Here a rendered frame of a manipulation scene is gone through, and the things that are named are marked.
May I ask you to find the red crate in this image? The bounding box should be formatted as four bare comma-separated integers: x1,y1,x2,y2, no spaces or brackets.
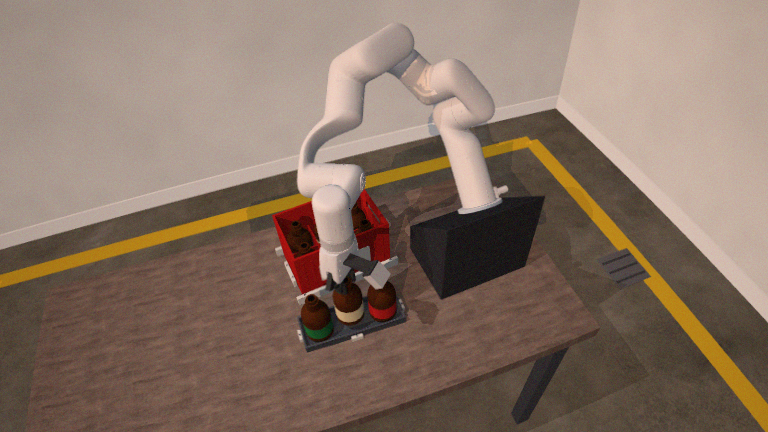
272,189,390,295

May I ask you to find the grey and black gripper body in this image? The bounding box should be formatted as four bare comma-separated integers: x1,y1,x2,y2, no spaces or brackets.
319,233,359,284

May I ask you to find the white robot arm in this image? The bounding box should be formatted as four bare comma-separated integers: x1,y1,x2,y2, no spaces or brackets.
297,23,508,252

